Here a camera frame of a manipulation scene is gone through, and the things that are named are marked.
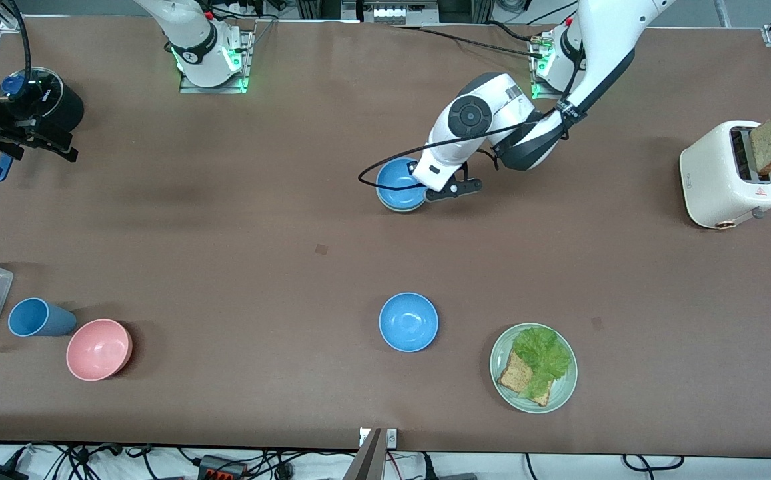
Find blue bowl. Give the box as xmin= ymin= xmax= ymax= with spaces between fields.
xmin=376 ymin=159 xmax=429 ymax=209
xmin=379 ymin=292 xmax=439 ymax=353

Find green bowl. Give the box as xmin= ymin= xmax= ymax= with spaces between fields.
xmin=376 ymin=187 xmax=430 ymax=214

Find pink bowl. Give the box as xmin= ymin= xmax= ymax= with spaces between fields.
xmin=66 ymin=319 xmax=133 ymax=382

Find glass lid with blue knob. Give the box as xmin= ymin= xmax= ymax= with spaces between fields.
xmin=0 ymin=67 xmax=65 ymax=124

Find electronics box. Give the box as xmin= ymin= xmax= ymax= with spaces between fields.
xmin=342 ymin=0 xmax=439 ymax=26

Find blue cup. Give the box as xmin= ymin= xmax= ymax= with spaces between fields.
xmin=8 ymin=297 xmax=78 ymax=338

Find green lettuce leaf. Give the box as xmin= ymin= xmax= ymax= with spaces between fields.
xmin=513 ymin=325 xmax=572 ymax=399

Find brown toast slice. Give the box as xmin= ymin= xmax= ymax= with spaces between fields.
xmin=497 ymin=350 xmax=552 ymax=407

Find green plate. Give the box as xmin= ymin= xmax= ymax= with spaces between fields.
xmin=490 ymin=323 xmax=578 ymax=414

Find cream toaster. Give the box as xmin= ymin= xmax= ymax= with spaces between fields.
xmin=680 ymin=120 xmax=771 ymax=231

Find black power strip red switches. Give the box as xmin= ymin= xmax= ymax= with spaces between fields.
xmin=197 ymin=455 xmax=247 ymax=480

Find black pot with blue handle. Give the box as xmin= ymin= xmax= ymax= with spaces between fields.
xmin=0 ymin=70 xmax=85 ymax=182

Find black cable on table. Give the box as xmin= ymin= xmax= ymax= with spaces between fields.
xmin=392 ymin=20 xmax=546 ymax=61

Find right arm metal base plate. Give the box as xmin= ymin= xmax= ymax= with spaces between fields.
xmin=179 ymin=30 xmax=253 ymax=94

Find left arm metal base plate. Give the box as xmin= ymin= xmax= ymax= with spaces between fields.
xmin=530 ymin=33 xmax=602 ymax=101

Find small metal bracket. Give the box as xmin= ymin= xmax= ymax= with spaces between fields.
xmin=359 ymin=429 xmax=399 ymax=449

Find grey camera pole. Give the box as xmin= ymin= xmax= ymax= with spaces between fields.
xmin=342 ymin=428 xmax=386 ymax=480

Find black looped floor cable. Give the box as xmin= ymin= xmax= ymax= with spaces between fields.
xmin=622 ymin=455 xmax=686 ymax=473

